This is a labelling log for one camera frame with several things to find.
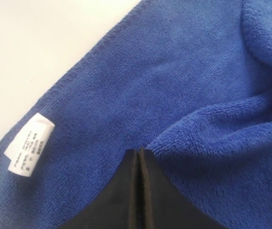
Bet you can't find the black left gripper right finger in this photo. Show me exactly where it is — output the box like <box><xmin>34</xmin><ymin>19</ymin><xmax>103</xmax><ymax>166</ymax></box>
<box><xmin>139</xmin><ymin>149</ymin><xmax>222</xmax><ymax>229</ymax></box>

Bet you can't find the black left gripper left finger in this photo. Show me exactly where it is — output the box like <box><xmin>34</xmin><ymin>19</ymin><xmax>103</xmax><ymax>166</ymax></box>
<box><xmin>59</xmin><ymin>149</ymin><xmax>139</xmax><ymax>229</ymax></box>

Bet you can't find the blue microfibre towel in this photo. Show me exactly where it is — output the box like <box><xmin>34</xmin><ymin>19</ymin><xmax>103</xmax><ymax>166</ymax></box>
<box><xmin>0</xmin><ymin>0</ymin><xmax>272</xmax><ymax>229</ymax></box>

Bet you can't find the white towel care label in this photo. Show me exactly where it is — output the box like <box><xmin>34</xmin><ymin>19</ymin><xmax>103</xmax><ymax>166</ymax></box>
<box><xmin>4</xmin><ymin>113</ymin><xmax>55</xmax><ymax>177</ymax></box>

